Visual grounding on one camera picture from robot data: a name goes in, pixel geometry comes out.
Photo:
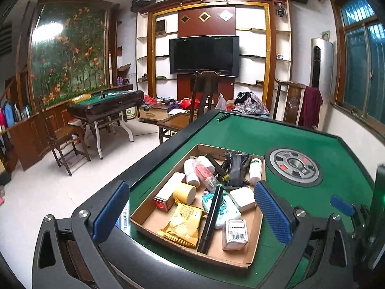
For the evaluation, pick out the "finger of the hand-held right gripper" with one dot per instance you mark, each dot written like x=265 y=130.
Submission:
x=341 y=204

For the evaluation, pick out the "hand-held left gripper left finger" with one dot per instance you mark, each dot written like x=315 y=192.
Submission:
x=109 y=213

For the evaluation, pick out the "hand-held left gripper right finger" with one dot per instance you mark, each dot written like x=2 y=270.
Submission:
x=272 y=213

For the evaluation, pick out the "white charger adapter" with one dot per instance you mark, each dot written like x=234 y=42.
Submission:
x=243 y=198

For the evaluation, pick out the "shallow cardboard box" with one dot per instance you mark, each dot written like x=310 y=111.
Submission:
x=149 y=216

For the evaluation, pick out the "white box barcode label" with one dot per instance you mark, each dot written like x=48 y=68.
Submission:
x=236 y=231

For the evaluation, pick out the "light blue tissue pack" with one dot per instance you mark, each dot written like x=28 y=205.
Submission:
x=225 y=213

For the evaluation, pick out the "white bottle green label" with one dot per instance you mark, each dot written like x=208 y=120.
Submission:
x=255 y=170

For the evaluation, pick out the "black marker green cap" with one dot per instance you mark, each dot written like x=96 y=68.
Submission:
x=210 y=219

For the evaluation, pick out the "silver box red end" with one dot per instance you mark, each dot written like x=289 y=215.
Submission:
x=168 y=189

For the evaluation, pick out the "yellow snack packet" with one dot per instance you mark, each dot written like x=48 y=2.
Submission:
x=183 y=222

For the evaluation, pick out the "yellow capped round container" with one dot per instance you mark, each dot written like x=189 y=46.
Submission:
x=184 y=193

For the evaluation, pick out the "red item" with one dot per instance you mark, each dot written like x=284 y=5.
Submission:
x=206 y=173

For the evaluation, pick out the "large white plastic bottle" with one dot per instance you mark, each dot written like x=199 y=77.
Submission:
x=191 y=171

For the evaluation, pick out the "blue white card packet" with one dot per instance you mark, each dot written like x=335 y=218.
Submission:
x=126 y=219

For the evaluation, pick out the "round grey table centre disc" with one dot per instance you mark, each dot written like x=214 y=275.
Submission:
x=279 y=156

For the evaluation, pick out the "green felt mahjong table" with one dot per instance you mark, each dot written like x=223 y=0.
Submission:
x=156 y=153

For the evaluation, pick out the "slatted wooden chair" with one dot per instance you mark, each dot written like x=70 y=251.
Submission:
x=64 y=132

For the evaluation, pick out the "maroon garment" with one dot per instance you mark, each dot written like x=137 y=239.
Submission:
x=309 y=108

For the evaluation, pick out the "white bucket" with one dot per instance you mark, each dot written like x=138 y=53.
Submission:
x=130 y=113

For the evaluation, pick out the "low wooden cabinet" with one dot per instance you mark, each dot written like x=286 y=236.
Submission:
x=150 y=114

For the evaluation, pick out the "black pen on table edge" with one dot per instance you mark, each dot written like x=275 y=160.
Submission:
x=221 y=117

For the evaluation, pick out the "floral cloth bag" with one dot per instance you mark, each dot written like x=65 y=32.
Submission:
x=252 y=104

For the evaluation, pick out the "brown coffee table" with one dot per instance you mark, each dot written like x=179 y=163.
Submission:
x=174 y=122

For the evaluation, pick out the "light wooden armchair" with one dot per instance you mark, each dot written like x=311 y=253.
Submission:
x=293 y=102

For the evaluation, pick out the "folding mahjong table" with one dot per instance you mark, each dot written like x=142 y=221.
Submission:
x=99 y=99

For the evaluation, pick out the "red plastic bag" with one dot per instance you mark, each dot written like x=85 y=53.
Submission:
x=149 y=100
x=189 y=104

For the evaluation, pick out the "white plastic bag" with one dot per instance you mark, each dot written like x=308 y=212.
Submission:
x=220 y=102

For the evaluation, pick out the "purple bottles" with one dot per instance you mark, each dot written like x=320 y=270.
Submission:
x=121 y=81

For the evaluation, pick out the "wooden framed window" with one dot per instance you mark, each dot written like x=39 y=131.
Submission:
x=361 y=72

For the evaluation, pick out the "silver standing air conditioner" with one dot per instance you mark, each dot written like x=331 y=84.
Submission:
x=323 y=66

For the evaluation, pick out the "dark wooden chair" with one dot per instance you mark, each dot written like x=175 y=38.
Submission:
x=206 y=87

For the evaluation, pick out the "black flat screen television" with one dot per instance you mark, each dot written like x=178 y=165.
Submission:
x=204 y=55

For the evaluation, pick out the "wooden television wall unit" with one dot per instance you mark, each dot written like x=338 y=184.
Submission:
x=270 y=51

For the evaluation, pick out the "flower wall picture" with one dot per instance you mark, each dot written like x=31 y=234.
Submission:
x=69 y=54

